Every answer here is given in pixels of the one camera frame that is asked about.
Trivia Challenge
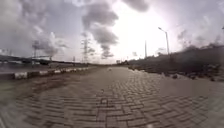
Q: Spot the lattice power pylon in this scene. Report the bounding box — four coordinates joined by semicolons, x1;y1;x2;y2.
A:
80;33;93;64

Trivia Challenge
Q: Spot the grey brick paved path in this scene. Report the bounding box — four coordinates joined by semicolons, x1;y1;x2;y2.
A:
0;65;224;128

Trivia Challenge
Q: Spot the street lamp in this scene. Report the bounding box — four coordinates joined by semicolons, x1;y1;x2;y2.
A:
157;26;171;56

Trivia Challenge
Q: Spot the strip of stone rubble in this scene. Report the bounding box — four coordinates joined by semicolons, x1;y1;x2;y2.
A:
128;65;224;83

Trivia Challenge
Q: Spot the black and white striped kerb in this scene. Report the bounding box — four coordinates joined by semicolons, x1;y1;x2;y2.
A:
0;66;96;81

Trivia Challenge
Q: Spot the grey asphalt road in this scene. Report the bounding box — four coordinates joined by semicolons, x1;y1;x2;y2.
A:
0;62;84;75

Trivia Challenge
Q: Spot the long road bridge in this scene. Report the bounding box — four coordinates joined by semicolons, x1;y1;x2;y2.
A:
0;53;84;66

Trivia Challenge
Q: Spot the dark long wall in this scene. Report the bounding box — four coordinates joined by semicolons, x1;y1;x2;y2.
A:
126;43;224;74

